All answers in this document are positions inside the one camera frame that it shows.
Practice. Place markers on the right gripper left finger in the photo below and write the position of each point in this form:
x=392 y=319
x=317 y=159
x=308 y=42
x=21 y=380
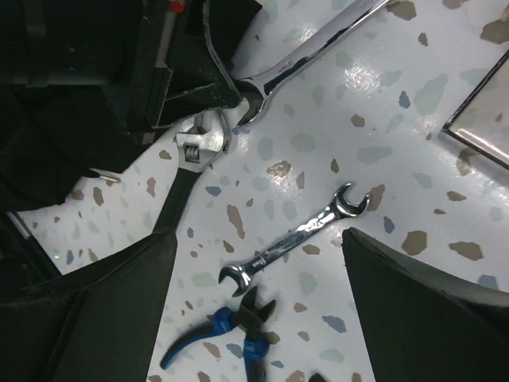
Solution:
x=98 y=323

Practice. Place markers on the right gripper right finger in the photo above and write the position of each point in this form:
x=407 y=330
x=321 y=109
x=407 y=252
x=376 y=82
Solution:
x=423 y=324

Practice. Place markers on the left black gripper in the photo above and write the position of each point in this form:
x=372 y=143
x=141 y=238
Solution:
x=76 y=79

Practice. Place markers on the large silver combination wrench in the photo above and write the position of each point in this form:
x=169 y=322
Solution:
x=258 y=90

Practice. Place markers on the black-handled adjustable wrench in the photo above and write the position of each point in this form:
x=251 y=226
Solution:
x=200 y=141

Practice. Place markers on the small silver open-end wrench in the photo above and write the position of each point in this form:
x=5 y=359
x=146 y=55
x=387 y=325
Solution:
x=339 y=208

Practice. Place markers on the clear acrylic drawer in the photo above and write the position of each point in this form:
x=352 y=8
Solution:
x=481 y=121

